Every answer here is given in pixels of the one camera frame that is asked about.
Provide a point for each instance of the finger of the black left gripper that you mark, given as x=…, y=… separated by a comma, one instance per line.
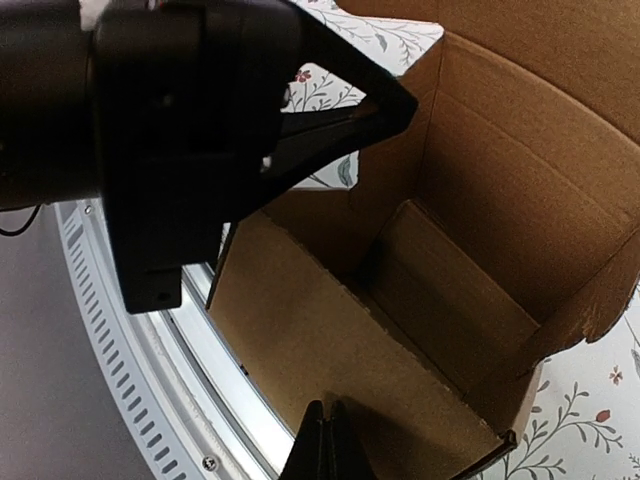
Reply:
x=340, y=102

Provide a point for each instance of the floral patterned table mat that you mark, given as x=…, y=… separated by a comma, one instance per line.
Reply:
x=575, y=425

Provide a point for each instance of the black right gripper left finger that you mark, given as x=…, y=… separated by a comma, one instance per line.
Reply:
x=307, y=459

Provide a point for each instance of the aluminium front rail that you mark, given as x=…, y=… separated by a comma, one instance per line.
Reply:
x=186, y=401

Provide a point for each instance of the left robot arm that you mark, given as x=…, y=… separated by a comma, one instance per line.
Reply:
x=48, y=120

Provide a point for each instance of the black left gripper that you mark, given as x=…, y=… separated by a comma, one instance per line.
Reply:
x=188, y=103

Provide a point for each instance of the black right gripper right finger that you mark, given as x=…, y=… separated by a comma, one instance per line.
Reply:
x=345, y=456

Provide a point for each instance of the brown cardboard box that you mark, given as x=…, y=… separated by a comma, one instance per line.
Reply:
x=440, y=240

